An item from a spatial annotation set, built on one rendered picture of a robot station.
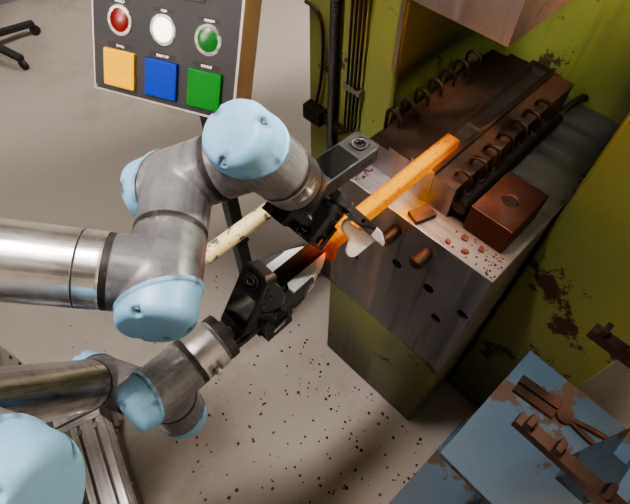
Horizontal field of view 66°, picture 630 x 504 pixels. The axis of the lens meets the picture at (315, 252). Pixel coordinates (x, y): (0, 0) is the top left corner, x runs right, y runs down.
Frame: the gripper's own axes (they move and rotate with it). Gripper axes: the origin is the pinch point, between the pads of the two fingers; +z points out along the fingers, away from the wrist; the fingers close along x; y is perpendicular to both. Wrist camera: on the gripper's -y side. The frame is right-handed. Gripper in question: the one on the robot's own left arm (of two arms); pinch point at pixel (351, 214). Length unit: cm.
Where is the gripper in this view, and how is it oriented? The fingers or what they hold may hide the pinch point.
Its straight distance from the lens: 78.5
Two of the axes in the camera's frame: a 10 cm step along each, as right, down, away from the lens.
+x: 7.0, 5.9, -4.0
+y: -6.2, 7.8, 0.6
